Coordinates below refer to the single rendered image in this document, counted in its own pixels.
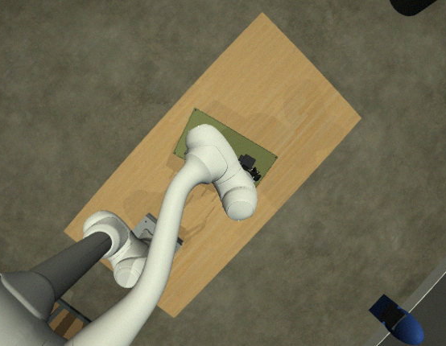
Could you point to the olive green switch panel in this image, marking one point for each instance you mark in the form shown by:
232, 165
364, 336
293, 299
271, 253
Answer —
240, 144

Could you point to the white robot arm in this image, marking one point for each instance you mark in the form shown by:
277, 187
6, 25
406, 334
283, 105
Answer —
27, 298

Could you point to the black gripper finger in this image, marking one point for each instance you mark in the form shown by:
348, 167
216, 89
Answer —
255, 175

